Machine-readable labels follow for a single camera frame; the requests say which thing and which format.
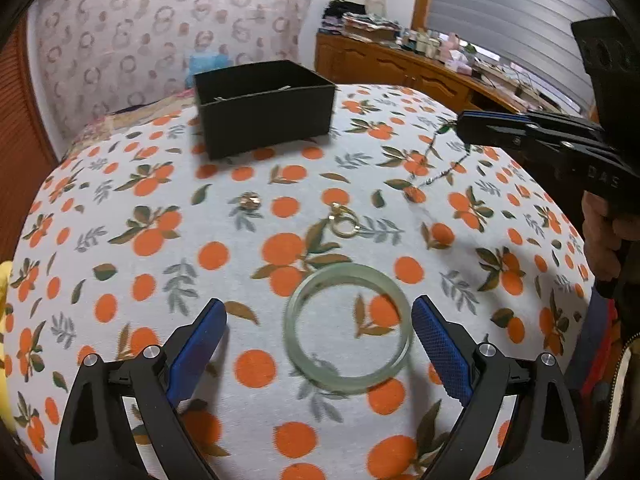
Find green pendant chain necklace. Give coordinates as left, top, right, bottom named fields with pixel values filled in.
left=409, top=118, right=474, bottom=190

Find gold ring earrings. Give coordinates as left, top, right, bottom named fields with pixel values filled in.
left=328, top=202, right=361, bottom=238

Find silver chain jewelry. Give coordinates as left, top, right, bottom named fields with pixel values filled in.
left=213, top=84, right=292, bottom=104

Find green jade bangle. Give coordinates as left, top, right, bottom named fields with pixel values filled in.
left=283, top=262, right=412, bottom=394

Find black jewelry box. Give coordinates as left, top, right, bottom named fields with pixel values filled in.
left=194, top=60, right=336, bottom=159

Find person's right hand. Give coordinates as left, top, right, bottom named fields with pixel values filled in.
left=582, top=192, right=639, bottom=282

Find pink tissue box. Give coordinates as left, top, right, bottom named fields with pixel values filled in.
left=438, top=32, right=475, bottom=76

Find cosmetic bottles group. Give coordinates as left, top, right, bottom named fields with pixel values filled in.
left=397, top=28, right=451, bottom=62

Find yellow Pikachu plush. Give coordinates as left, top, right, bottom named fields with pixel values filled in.
left=0, top=260, right=15, bottom=434

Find grey window blind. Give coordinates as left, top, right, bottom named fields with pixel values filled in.
left=426, top=0, right=612, bottom=110

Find wooden sideboard cabinet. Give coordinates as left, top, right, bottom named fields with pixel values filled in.
left=314, top=32, right=526, bottom=113

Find stack of folded clothes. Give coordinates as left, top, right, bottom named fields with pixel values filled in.
left=318, top=0, right=402, bottom=42

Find orange print tablecloth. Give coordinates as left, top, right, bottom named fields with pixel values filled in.
left=4, top=86, right=593, bottom=479

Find blue wrapped box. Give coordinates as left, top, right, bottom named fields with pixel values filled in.
left=184, top=53, right=232, bottom=89

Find wooden louvered wardrobe door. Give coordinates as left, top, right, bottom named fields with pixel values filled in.
left=0, top=18, right=58, bottom=260

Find floral bed blanket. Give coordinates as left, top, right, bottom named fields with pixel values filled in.
left=62, top=89, right=195, bottom=162

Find circle pattern curtain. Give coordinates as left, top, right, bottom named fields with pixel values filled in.
left=35, top=0, right=310, bottom=141

